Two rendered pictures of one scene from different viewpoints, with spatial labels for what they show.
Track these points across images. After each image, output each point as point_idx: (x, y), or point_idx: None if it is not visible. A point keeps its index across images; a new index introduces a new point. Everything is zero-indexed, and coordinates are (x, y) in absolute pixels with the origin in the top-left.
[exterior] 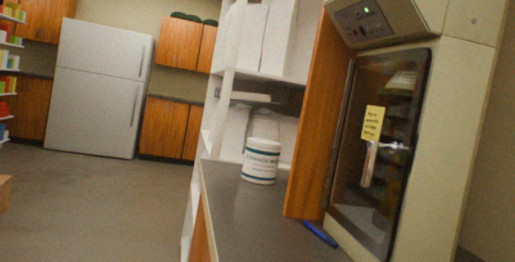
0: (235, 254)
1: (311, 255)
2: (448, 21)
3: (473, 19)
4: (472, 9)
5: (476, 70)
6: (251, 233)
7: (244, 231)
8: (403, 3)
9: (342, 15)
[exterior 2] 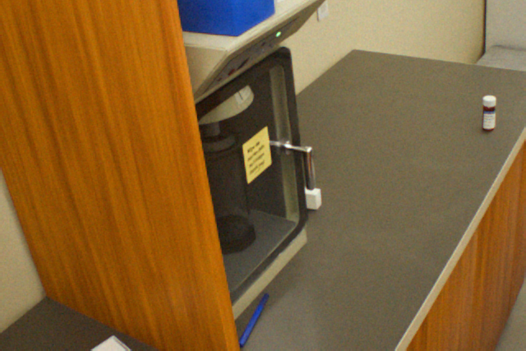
0: (397, 310)
1: (311, 294)
2: None
3: None
4: None
5: None
6: (343, 342)
7: (350, 347)
8: (309, 15)
9: (242, 55)
